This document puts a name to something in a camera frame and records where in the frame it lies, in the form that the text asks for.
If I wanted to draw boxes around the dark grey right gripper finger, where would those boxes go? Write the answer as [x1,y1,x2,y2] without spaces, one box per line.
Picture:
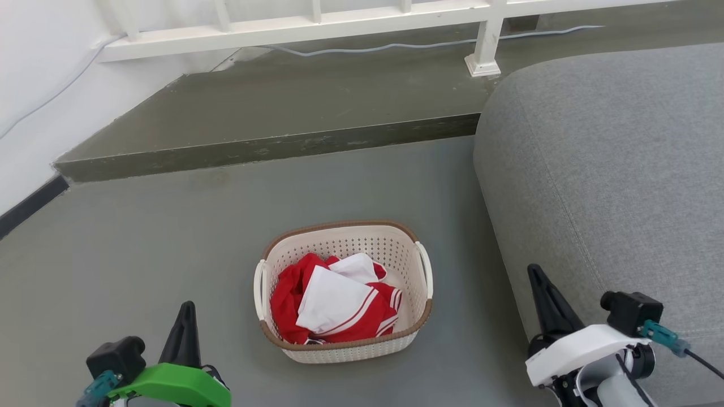
[527,263,561,341]
[536,270,585,335]

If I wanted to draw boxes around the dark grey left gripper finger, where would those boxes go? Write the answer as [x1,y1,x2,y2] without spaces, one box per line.
[158,301,202,368]

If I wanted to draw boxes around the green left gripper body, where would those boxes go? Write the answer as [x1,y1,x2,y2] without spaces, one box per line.
[107,363,232,407]

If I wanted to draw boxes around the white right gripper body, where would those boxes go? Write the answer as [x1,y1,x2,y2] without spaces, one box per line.
[525,324,652,388]

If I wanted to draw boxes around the cream laundry basket brown rim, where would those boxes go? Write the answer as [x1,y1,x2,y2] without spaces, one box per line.
[253,220,434,364]

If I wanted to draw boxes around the red and white garment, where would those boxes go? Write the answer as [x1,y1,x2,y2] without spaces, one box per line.
[270,252,403,345]

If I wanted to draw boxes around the grey fabric sofa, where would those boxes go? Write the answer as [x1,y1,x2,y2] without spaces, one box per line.
[473,42,724,407]

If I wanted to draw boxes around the black baseboard strip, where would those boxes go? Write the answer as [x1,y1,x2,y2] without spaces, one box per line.
[0,175,70,241]

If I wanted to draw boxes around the white railing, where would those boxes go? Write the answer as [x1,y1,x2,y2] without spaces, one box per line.
[97,0,696,78]

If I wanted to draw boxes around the teal plug left camera cable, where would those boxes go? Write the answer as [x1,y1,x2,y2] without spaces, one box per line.
[75,370,123,407]

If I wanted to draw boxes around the pale blue wall cable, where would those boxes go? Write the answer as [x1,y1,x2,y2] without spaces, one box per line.
[0,35,128,141]

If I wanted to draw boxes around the pale blue floor cable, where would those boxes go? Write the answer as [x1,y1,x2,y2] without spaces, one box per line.
[260,25,605,58]

